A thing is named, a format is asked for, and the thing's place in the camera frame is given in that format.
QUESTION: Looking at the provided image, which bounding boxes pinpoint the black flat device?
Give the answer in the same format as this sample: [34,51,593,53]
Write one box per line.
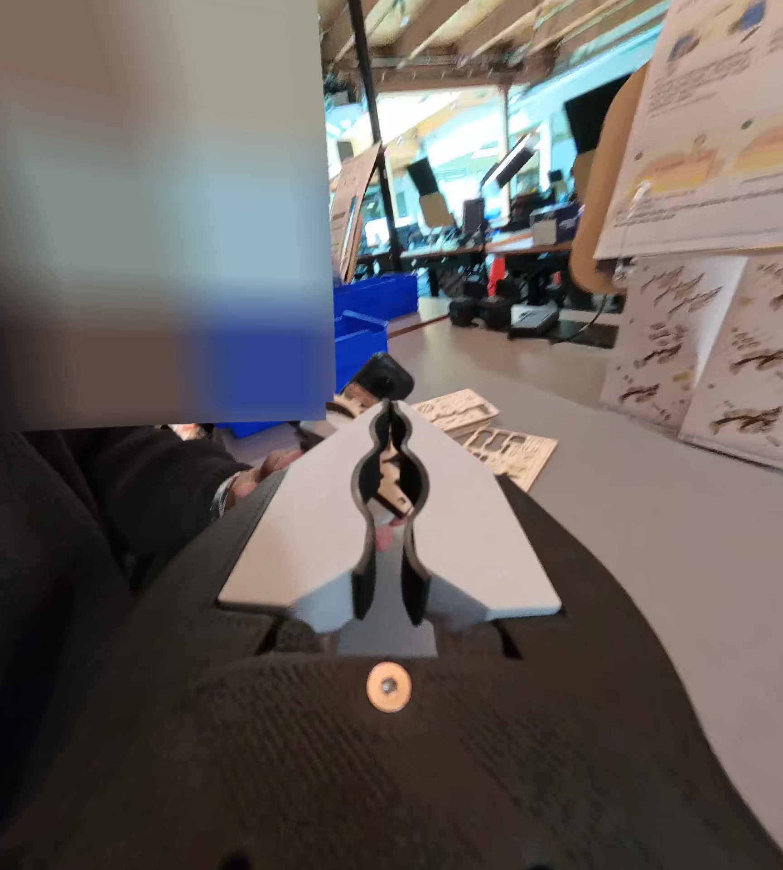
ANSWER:
[509,304,561,338]

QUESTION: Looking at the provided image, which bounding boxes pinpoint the assembly diagram sheet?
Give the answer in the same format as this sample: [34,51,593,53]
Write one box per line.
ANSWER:
[677,253,783,477]
[598,255,749,433]

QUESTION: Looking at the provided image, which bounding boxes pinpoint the wooden parts sheet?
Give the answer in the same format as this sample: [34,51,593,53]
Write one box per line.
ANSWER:
[456,425,560,493]
[411,389,501,437]

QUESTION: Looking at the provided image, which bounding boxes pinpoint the grey desk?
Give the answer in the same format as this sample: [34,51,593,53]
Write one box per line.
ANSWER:
[296,313,783,870]

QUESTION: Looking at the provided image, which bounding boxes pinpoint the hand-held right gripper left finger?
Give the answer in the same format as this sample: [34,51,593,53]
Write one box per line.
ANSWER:
[217,400,392,636]

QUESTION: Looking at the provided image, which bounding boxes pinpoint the person's left forearm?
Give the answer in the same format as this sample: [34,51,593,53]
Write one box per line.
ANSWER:
[0,425,253,870]

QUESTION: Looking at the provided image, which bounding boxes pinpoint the black monitor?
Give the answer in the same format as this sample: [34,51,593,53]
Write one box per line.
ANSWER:
[563,73,632,156]

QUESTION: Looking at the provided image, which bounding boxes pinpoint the wooden laser-cut model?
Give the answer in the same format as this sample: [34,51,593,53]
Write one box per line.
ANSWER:
[372,452,416,523]

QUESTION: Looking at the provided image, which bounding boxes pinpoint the brown cardboard stand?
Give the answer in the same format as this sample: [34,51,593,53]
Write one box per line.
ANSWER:
[567,61,652,298]

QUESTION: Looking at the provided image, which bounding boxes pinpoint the black metal pole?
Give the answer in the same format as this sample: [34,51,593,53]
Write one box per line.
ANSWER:
[346,0,404,274]

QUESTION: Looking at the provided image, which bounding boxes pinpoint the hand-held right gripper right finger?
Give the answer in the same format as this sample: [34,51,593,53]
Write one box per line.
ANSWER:
[390,401,564,634]

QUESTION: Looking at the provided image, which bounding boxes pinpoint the person's left hand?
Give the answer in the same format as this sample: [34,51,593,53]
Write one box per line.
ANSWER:
[232,449,305,503]

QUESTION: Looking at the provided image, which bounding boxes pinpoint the blue plastic bin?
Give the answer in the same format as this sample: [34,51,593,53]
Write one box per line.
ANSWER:
[333,272,420,324]
[333,309,390,394]

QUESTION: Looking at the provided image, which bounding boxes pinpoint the printed instruction poster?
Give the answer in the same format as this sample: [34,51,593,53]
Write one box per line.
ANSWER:
[594,0,783,262]

